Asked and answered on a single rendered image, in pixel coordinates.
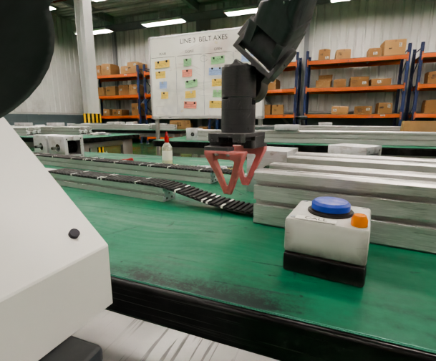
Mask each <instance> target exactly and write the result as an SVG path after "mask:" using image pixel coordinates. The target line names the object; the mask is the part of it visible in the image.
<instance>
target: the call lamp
mask: <svg viewBox="0 0 436 361"><path fill-rule="evenodd" d="M368 222H369V220H368V218H367V215H365V214H363V213H355V214H354V215H353V216H352V218H351V225H352V226H354V227H357V228H367V227H368Z"/></svg>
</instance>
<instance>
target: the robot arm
mask: <svg viewBox="0 0 436 361"><path fill-rule="evenodd" d="M52 1H53V0H0V118H2V117H3V116H5V115H7V114H9V113H10V112H11V111H13V110H15V109H16V108H17V107H18V106H20V104H21V103H23V102H24V101H25V100H26V99H28V98H29V97H30V96H31V94H32V93H33V92H34V91H35V89H36V88H38V86H39V85H40V84H41V82H42V80H43V79H44V76H45V74H46V73H47V71H48V69H49V66H50V63H51V60H52V56H53V54H54V38H55V32H54V23H53V18H52V14H51V11H50V8H49V7H50V4H51V3H52ZM316 2H317V0H261V1H260V4H259V5H258V9H257V12H256V14H255V15H253V16H251V17H250V18H249V19H248V20H247V21H246V23H245V24H244V25H243V26H242V28H241V29H240V31H239V32H238V35H239V38H238V39H237V40H236V41H235V43H234V44H233V46H234V47H235V48H236V49H237V50H238V51H239V52H240V53H241V54H242V55H243V56H244V57H245V58H246V59H247V60H248V61H249V62H250V63H251V64H248V63H242V62H240V61H239V60H237V59H235V60H234V62H233V63H232V64H225V65H224V67H222V68H221V132H219V133H208V142H210V145H208V146H204V155H205V157H206V158H207V160H208V162H209V164H210V166H211V168H212V169H213V172H214V173H215V175H216V177H217V179H218V182H219V183H220V186H221V188H222V191H223V193H224V194H229V195H231V194H232V193H233V190H234V188H235V186H236V183H237V180H238V177H239V178H240V180H241V184H242V185H247V186H248V185H249V184H250V182H251V180H252V178H253V175H254V172H255V170H256V169H257V167H258V165H259V163H260V162H261V159H262V157H263V156H264V154H265V152H266V150H267V143H265V142H264V139H265V132H258V131H255V120H256V103H257V102H260V101H262V99H263V98H264V97H265V96H266V94H267V92H268V84H269V83H270V82H274V81H275V79H276V78H277V77H278V76H279V75H280V74H281V73H282V72H283V71H284V69H285V68H286V67H287V66H288V65H289V63H290V62H291V61H292V60H293V58H294V57H295V56H296V53H297V51H296V49H297V48H298V46H299V45H300V43H301V40H302V39H303V38H304V36H305V34H306V28H307V26H308V25H309V23H310V21H311V20H312V17H313V13H314V8H315V6H316ZM245 49H247V50H248V51H249V52H250V53H251V54H252V55H253V56H254V57H255V58H256V59H257V60H256V59H255V58H254V57H253V56H252V55H250V54H249V53H248V52H247V51H246V50H245ZM263 65H264V66H265V67H266V68H267V69H268V70H269V71H268V70H267V69H266V68H265V67H264V66H263ZM234 143H235V144H241V145H233V144H234ZM247 153H249V154H255V155H256V157H255V158H254V161H253V163H252V166H251V168H250V170H249V172H248V175H247V177H245V173H244V170H243V164H244V161H245V159H246V156H247ZM218 159H223V160H232V161H233V162H234V164H233V170H232V174H231V179H230V181H229V184H228V185H227V184H226V181H225V178H224V176H223V173H222V170H221V167H220V165H219V162H218Z"/></svg>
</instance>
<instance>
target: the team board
mask: <svg viewBox="0 0 436 361"><path fill-rule="evenodd" d="M241 28H242V27H233V28H227V29H215V30H209V31H202V32H191V33H184V34H173V35H167V36H160V37H149V38H148V46H149V62H150V93H151V109H152V119H154V120H155V131H156V140H159V139H160V119H221V68H222V67H224V65H225V64H232V63H233V62H234V60H235V59H237V60H239V61H240V62H242V63H248V64H251V63H250V62H249V61H248V60H247V59H246V58H245V57H244V56H243V55H242V54H241V53H240V52H239V51H238V50H237V49H236V48H235V47H234V46H233V44H234V43H235V41H236V40H237V39H238V38H239V35H238V32H239V31H240V29H241ZM264 115H265V98H263V99H262V101H260V102H257V103H256V119H258V126H263V119H264V118H265V116H264Z"/></svg>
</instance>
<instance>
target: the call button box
mask: <svg viewBox="0 0 436 361"><path fill-rule="evenodd" d="M311 203H312V201H307V200H304V201H301V202H300V203H299V204H298V206H297V207H295V209H294V210H293V211H292V212H291V213H290V214H289V215H288V216H287V217H286V223H285V237H284V248H285V252H284V261H283V268H284V269H287V270H290V271H295V272H299V273H302V274H308V275H311V276H317V277H320V278H323V279H329V280H332V281H337V282H341V283H345V284H350V285H353V286H356V287H363V286H364V282H365V275H366V267H367V256H368V250H369V237H370V227H371V211H370V209H368V208H364V207H363V208H362V207H356V206H351V211H350V212H348V213H343V214H332V213H323V212H320V211H316V210H314V209H313V208H312V207H311ZM355 213H363V214H365V215H367V218H368V220H369V222H368V227H367V228H357V227H354V226H352V225H351V218H352V216H353V215H354V214H355Z"/></svg>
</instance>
